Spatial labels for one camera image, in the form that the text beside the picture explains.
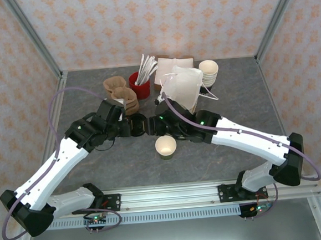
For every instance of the white napkin stack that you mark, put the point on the white napkin stack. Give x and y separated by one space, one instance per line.
167 65

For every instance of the grey metal panel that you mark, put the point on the grey metal panel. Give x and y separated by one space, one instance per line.
172 237

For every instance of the white paper takeout bag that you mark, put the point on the white paper takeout bag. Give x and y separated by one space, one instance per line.
185 87

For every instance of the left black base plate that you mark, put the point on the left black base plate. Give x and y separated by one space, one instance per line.
114 202

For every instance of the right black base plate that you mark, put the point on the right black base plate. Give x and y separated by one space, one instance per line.
226 194

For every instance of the right circuit board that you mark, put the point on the right circuit board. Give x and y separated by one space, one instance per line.
256 209

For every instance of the red straw holder cup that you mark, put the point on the red straw holder cup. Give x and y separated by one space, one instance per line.
142 90

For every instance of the circuit board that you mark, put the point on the circuit board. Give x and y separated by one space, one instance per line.
256 209
95 221

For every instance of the green paper coffee cup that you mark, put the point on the green paper coffee cup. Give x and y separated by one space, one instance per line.
165 148

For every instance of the aluminium frame post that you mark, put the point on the aluminium frame post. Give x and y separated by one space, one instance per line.
277 19
36 38

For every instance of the aluminium table edge rail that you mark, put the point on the aluminium table edge rail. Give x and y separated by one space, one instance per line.
276 102
58 94

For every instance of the left circuit board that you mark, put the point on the left circuit board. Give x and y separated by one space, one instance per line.
95 221

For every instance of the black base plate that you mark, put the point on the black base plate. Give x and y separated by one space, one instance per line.
114 202
226 194

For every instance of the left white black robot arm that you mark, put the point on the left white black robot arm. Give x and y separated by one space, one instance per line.
55 167

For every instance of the aluminium mounting rail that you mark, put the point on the aluminium mounting rail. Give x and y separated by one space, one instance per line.
169 197

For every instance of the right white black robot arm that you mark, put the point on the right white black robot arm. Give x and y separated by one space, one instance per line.
248 141

